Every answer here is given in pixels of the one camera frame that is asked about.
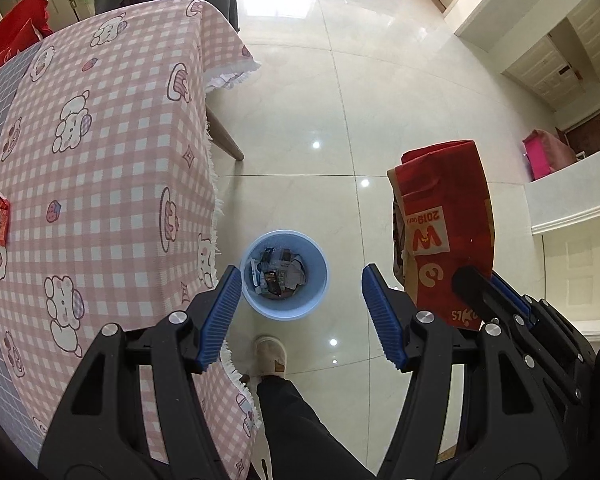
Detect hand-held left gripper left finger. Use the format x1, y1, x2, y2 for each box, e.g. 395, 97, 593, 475
39, 265, 253, 480

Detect blue plastic bin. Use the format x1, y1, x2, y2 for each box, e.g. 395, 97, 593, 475
239, 230, 330, 321

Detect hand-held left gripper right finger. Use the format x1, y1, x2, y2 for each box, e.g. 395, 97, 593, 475
361, 264, 568, 480

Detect red printed cardboard box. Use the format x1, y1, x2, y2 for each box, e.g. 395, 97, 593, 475
386, 140, 496, 332

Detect beige slipper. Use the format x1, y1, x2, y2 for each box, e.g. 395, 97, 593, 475
253, 336, 287, 379

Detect person's leg in black trousers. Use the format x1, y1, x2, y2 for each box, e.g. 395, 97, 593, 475
256, 375, 377, 480

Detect white counter ledge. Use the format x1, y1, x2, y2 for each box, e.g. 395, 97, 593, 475
525, 141, 600, 237

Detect pile of crumpled wrappers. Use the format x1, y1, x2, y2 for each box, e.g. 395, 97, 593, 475
250, 247, 307, 297

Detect white panelled door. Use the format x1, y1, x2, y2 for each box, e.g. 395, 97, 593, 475
502, 0, 600, 111

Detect wooden table leg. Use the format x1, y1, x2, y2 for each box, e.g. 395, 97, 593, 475
205, 104, 245, 162

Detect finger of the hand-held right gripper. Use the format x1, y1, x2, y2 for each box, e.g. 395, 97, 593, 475
489, 272, 536, 318
451, 265, 527, 332

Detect red bag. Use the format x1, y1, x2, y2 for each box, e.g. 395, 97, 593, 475
0, 0, 55, 69

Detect pink checked tablecloth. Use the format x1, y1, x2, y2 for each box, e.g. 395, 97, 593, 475
0, 0, 262, 467

